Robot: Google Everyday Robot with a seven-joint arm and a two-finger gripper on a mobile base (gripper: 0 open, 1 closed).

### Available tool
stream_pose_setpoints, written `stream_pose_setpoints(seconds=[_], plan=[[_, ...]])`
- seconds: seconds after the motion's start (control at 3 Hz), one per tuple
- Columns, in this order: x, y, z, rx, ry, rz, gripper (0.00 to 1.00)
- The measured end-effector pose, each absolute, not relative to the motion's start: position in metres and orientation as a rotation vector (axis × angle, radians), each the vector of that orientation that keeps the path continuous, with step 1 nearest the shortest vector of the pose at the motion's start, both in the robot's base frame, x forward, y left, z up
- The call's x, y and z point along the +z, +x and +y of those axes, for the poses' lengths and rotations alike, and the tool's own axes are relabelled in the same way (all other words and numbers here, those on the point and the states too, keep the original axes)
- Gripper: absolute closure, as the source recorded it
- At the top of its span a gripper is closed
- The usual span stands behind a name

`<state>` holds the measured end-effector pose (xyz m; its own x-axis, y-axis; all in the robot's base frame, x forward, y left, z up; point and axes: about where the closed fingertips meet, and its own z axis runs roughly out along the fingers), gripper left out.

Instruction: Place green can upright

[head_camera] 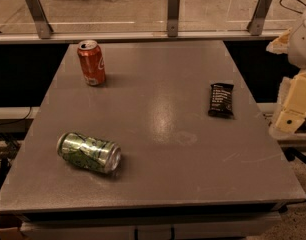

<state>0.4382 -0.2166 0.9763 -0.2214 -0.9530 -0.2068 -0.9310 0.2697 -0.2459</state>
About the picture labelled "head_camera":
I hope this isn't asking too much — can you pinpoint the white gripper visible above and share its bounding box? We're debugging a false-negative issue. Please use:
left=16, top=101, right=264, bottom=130
left=266, top=9, right=306, bottom=138

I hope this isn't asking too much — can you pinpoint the green soda can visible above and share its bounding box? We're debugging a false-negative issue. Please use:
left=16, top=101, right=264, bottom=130
left=56, top=132, right=122, bottom=174

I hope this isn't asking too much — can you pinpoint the orange soda can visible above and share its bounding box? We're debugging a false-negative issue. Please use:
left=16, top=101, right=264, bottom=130
left=77, top=40, right=105, bottom=86

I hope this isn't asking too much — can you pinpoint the black snack bar wrapper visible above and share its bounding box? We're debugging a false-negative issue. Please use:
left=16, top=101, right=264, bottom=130
left=208, top=83, right=234, bottom=118

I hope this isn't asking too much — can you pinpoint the cardboard box corner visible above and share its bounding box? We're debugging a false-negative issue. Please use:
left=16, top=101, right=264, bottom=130
left=0, top=214, right=26, bottom=240

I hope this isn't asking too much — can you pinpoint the metal rail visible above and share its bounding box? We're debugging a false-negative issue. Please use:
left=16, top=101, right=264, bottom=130
left=0, top=30, right=283, bottom=44

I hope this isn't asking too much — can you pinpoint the right metal bracket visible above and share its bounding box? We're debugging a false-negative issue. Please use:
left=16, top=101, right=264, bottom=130
left=247, top=0, right=273, bottom=36

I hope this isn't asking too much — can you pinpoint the metal bracket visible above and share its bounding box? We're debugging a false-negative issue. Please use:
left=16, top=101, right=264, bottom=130
left=25, top=0, right=53, bottom=39
left=167, top=0, right=180, bottom=37
left=247, top=0, right=273, bottom=36

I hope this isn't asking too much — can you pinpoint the middle metal bracket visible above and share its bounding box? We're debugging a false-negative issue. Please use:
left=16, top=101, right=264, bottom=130
left=167, top=0, right=180, bottom=37

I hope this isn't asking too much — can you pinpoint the left metal bracket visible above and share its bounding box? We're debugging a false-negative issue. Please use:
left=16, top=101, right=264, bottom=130
left=25, top=0, right=53, bottom=39

